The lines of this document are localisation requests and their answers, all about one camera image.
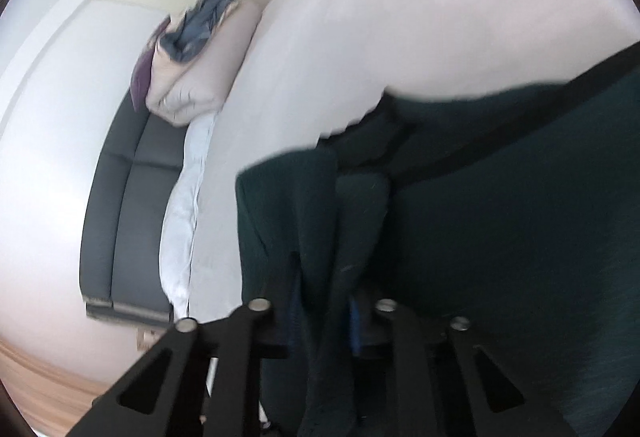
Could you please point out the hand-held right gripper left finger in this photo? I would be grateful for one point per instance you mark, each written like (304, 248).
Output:
(270, 327)

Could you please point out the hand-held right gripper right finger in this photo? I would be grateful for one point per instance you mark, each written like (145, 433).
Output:
(355, 327)

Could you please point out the dark green garment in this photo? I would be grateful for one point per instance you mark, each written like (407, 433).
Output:
(500, 217)

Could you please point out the blue denim clothes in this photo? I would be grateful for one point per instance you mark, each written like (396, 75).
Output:
(195, 32)

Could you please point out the white pillow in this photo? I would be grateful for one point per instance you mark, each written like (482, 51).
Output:
(180, 227)

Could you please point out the grey padded headboard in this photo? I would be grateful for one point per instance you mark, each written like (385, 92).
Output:
(130, 217)

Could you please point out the folded beige duvet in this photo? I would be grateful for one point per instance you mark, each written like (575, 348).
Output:
(210, 67)

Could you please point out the purple pillow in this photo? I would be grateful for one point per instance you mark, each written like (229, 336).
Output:
(141, 77)

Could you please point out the white bed sheet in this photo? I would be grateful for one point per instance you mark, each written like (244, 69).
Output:
(400, 17)

